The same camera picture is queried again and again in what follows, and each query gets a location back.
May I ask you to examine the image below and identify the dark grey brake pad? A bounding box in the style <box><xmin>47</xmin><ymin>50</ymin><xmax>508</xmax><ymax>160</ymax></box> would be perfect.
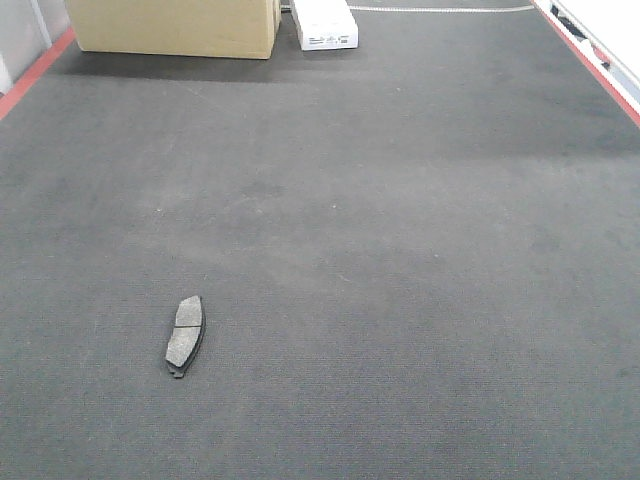
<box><xmin>165</xmin><ymin>295</ymin><xmax>206</xmax><ymax>379</ymax></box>

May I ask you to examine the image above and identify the white carton box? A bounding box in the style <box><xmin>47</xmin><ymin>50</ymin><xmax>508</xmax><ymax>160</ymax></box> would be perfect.
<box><xmin>291</xmin><ymin>0</ymin><xmax>359</xmax><ymax>51</ymax></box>

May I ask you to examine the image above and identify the red white conveyor rail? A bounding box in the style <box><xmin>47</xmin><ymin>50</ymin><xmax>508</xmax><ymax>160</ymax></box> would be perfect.
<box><xmin>533</xmin><ymin>1</ymin><xmax>639</xmax><ymax>124</ymax></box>

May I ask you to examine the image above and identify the dark grey conveyor belt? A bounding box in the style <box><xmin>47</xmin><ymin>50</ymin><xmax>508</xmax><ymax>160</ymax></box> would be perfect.
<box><xmin>1</xmin><ymin>1</ymin><xmax>639</xmax><ymax>479</ymax></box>

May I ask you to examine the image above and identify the cardboard box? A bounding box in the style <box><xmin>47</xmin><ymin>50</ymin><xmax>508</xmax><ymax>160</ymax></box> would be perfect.
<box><xmin>65</xmin><ymin>0</ymin><xmax>281</xmax><ymax>59</ymax></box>

